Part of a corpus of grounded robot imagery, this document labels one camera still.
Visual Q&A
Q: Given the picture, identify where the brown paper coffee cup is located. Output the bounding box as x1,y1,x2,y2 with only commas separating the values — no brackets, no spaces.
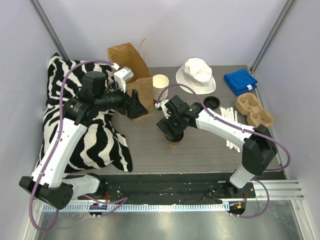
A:
168,139,181,147

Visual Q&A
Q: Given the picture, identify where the black plastic cup lid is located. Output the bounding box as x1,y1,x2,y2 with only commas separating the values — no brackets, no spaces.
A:
166,133,184,143

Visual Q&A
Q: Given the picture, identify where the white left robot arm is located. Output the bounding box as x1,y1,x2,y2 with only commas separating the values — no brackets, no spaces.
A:
19,67,148,210

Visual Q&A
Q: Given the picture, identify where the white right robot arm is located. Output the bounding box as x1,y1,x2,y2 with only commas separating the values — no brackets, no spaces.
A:
155,95,278,198

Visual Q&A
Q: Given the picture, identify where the stack of paper cups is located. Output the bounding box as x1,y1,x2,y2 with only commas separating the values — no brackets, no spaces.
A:
152,74,169,103

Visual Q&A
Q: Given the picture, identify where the black spare cup lid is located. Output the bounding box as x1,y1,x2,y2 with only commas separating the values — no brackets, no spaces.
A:
203,96,221,110

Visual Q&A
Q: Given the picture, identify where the zebra striped pillow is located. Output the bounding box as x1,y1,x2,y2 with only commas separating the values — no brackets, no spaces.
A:
38,53,133,176

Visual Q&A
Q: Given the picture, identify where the brown paper bag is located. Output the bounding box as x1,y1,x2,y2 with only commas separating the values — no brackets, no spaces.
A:
107,42,154,122

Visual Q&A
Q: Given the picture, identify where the white bucket hat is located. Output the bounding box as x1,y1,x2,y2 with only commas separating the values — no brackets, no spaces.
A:
175,58,216,95

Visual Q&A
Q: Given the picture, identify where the brown pulp cup carrier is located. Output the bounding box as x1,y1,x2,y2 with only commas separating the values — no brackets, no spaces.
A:
235,92,274,128

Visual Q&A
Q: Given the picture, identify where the blue folded cloth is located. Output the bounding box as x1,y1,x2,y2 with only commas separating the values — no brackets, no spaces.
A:
224,69,258,96

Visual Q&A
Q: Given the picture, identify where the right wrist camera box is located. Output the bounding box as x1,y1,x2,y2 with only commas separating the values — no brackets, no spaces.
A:
154,99,168,111

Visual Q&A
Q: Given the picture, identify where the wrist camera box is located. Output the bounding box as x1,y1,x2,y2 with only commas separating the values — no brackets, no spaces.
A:
113,67,134,93
154,99,168,111

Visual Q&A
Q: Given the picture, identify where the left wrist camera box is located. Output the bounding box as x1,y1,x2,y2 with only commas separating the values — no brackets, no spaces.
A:
113,67,134,93

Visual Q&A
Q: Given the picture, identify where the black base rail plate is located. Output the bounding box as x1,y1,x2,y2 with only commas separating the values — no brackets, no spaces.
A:
77,171,256,205

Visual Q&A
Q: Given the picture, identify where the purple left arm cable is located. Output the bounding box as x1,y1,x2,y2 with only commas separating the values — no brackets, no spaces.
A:
28,59,128,232

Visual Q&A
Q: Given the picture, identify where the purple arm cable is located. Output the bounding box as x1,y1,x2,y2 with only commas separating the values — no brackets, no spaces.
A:
28,59,128,232
154,83,293,221

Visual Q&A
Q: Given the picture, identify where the slotted cable duct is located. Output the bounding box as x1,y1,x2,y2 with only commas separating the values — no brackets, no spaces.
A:
59,201,230,213

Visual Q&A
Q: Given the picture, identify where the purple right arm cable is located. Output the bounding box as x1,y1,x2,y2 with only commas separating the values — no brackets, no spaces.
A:
154,83,293,221

